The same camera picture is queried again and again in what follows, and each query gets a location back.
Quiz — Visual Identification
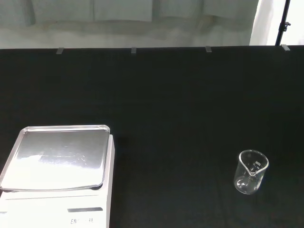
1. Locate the black bench cloth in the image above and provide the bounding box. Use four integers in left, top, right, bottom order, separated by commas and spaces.
0, 44, 304, 228

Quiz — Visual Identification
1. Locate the white electronic balance steel pan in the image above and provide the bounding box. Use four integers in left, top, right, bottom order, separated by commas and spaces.
0, 123, 116, 228

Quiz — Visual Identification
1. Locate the black tripod stand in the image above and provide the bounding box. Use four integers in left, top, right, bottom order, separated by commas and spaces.
275, 0, 292, 46

